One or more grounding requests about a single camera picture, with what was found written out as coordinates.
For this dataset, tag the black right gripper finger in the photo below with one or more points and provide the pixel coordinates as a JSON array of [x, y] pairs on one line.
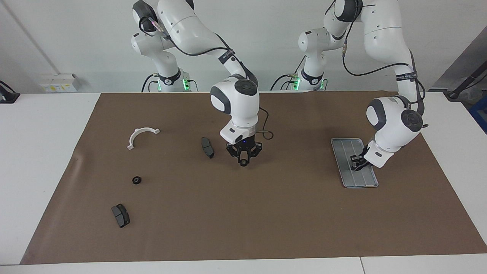
[[254, 151], [233, 152]]

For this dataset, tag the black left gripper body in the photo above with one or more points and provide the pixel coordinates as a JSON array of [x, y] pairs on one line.
[[365, 151]]

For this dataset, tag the blue crate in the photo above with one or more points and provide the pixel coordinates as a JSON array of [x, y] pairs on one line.
[[480, 114]]

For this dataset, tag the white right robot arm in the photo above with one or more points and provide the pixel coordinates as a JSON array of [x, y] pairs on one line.
[[236, 102]]

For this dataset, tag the black stand pole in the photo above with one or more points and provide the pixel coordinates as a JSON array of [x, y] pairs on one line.
[[462, 88]]

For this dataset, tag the silver metal tray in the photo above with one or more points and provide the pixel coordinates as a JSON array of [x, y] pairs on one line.
[[342, 152]]

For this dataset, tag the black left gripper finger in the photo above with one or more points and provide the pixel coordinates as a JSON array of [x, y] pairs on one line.
[[364, 163], [355, 161]]

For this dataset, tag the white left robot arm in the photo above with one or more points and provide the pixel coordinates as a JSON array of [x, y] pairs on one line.
[[392, 125]]

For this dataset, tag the white wall socket strip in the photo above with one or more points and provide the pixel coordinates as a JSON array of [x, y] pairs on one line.
[[61, 83]]

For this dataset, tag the black clamp mount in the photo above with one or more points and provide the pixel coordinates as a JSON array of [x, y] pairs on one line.
[[7, 97]]

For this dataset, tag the white curved plastic bracket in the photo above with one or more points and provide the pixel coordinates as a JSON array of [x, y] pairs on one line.
[[134, 136]]

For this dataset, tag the dark grey brake pad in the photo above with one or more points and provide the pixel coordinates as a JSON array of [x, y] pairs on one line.
[[207, 147], [121, 216]]

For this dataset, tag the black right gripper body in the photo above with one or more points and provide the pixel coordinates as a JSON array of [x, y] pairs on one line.
[[244, 142]]

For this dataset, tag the brown table mat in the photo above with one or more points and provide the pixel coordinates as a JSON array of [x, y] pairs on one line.
[[266, 213]]

